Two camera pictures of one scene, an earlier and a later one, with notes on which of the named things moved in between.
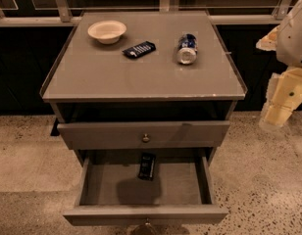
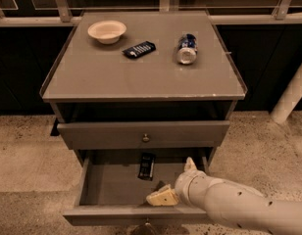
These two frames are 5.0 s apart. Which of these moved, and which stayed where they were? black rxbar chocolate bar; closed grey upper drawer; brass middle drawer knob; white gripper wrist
Moved: white gripper wrist
Stayed: black rxbar chocolate bar; brass middle drawer knob; closed grey upper drawer
